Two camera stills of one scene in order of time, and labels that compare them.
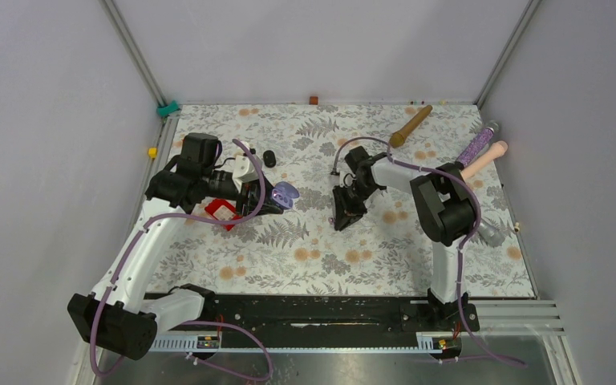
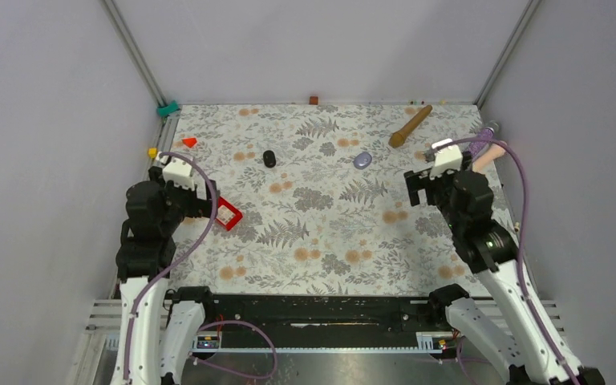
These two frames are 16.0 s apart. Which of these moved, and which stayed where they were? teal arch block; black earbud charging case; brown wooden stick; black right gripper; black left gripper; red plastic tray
Moved: black left gripper; black right gripper
Stayed: red plastic tray; brown wooden stick; teal arch block; black earbud charging case
